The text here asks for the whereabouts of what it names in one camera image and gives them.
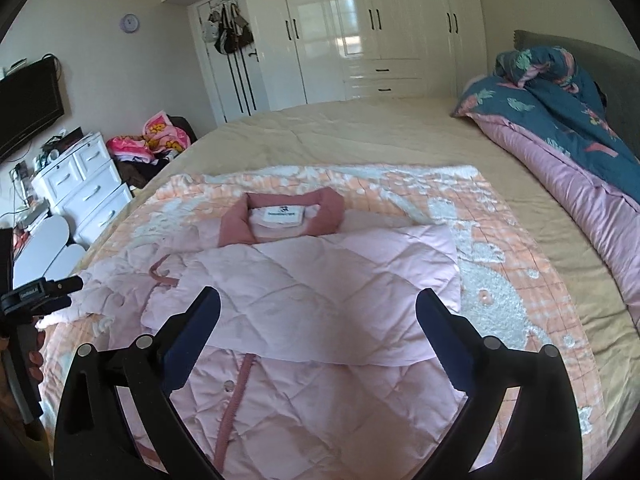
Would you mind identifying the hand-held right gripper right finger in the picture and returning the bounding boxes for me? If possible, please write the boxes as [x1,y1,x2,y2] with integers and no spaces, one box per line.
[415,288,583,480]

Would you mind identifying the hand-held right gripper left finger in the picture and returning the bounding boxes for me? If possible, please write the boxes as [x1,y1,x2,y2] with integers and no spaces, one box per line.
[52,286,223,480]

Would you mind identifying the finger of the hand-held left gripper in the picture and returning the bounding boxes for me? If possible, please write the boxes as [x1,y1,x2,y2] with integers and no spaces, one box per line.
[47,275,84,295]

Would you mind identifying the pink quilted blanket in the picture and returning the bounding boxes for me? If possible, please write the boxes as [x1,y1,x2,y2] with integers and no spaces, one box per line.
[37,186,471,480]

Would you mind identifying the person's left hand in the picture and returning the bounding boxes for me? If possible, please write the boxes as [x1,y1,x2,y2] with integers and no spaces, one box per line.
[25,327,47,386]

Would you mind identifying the white rounded board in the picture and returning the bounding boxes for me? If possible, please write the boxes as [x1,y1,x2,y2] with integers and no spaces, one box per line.
[12,212,71,288]
[52,244,87,281]

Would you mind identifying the white drawer chest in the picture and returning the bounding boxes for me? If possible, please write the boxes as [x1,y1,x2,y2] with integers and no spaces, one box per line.
[31,131,133,248]

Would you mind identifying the orange printed blanket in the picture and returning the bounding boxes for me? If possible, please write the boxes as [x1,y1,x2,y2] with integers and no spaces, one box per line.
[37,162,608,480]

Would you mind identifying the clutter of small items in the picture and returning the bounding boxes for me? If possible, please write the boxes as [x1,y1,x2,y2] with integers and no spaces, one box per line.
[32,127,83,168]

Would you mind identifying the pink cartoon blanket pile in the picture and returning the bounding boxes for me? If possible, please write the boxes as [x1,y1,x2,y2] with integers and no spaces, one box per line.
[106,110,193,163]

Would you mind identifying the black television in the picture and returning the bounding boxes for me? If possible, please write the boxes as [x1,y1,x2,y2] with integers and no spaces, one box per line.
[0,55,66,163]

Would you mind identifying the bed with beige bedspread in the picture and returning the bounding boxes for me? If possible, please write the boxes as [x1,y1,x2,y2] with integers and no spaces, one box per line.
[12,96,640,480]

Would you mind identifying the blue floral quilt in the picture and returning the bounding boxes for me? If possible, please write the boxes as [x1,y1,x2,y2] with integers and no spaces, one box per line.
[450,46,640,331]

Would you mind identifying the white door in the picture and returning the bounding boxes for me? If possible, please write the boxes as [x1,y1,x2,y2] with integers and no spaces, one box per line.
[189,0,261,126]

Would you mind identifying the hanging bags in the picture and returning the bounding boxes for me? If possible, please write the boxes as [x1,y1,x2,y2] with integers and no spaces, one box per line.
[202,2,255,56]

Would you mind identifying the grey headboard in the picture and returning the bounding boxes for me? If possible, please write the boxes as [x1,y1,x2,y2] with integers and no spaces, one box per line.
[512,30,640,136]

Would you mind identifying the white glossy wardrobe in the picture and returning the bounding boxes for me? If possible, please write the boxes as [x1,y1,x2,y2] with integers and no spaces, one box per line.
[158,0,488,106]

